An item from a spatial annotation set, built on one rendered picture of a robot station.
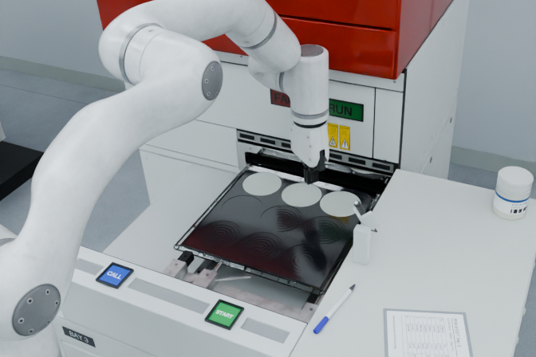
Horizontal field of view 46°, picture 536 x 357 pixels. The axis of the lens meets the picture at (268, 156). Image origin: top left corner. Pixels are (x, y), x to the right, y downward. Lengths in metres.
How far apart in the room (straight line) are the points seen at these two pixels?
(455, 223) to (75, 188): 0.84
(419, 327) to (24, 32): 3.75
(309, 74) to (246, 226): 0.41
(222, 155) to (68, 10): 2.52
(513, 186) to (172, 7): 0.79
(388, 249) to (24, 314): 0.76
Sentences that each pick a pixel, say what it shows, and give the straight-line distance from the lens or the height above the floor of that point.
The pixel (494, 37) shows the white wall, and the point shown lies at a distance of 3.00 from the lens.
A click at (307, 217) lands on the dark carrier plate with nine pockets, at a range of 1.52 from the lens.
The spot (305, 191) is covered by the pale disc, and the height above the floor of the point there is 0.90.
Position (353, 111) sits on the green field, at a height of 1.10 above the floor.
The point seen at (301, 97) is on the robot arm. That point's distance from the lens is 1.34.
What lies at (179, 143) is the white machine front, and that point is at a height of 0.88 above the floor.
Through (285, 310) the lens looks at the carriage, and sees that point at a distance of 1.34.
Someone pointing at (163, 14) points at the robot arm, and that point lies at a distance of 1.03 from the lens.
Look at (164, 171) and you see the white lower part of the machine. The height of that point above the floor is 0.76.
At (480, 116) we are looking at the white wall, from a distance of 3.18.
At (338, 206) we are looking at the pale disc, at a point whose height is 0.90.
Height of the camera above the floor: 1.87
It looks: 34 degrees down
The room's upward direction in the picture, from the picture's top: 4 degrees counter-clockwise
